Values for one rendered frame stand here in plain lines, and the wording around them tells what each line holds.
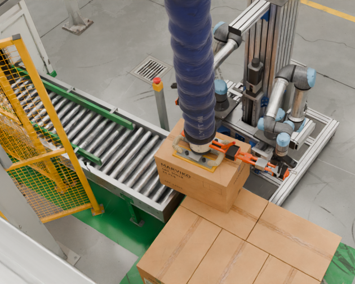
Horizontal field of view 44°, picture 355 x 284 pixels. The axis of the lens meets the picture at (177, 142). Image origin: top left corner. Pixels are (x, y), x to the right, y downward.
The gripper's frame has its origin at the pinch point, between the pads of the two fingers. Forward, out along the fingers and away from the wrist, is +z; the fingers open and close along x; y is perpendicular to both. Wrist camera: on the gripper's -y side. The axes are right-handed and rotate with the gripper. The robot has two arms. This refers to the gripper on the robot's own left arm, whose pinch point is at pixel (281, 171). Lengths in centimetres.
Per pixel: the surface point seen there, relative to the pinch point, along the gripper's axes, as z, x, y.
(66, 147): 15, 43, 155
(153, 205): 61, 36, 87
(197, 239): 66, 43, 43
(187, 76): -73, 13, 58
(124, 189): 60, 34, 117
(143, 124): 60, -31, 141
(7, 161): -33, 91, 146
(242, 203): 66, -1, 26
